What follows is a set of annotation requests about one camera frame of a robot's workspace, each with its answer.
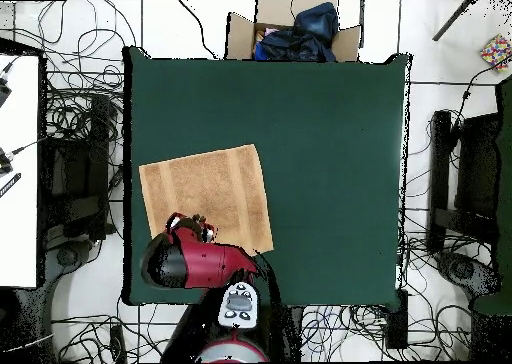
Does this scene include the tan terry towel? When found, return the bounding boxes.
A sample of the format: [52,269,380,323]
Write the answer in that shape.
[138,143,275,257]

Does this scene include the flat black strip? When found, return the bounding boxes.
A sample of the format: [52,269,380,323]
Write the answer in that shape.
[0,172,22,199]

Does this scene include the black metal stand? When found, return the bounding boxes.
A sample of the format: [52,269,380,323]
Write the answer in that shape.
[39,93,121,253]
[426,109,503,255]

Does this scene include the grey curved stand base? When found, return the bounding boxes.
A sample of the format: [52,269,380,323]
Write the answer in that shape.
[11,237,95,363]

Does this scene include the black power strip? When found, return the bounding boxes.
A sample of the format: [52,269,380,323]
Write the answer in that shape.
[108,323,128,363]
[384,287,410,351]

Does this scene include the dark green table cloth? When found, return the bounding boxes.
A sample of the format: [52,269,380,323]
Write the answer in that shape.
[121,45,413,307]

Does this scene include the white side table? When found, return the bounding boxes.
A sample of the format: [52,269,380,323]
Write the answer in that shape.
[0,53,41,289]

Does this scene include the brown cardboard box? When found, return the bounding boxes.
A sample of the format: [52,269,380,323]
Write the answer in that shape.
[224,0,363,63]

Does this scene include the dark blue clothing pile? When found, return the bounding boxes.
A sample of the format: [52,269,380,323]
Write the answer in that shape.
[252,1,340,63]

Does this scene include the black round floor base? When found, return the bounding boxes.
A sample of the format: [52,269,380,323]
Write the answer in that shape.
[434,250,501,299]

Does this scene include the black metal rod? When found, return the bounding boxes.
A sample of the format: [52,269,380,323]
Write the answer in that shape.
[431,0,480,42]

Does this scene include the multicoloured patterned box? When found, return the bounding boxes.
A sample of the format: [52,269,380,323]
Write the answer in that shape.
[478,33,512,74]

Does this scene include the black cable tangle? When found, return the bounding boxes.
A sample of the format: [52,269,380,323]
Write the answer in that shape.
[0,0,139,141]
[299,203,481,361]
[51,295,177,363]

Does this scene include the single black cable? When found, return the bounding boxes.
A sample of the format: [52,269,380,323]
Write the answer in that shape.
[177,0,219,60]

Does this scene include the black cable with connector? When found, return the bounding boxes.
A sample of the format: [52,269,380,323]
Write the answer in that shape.
[449,55,512,145]

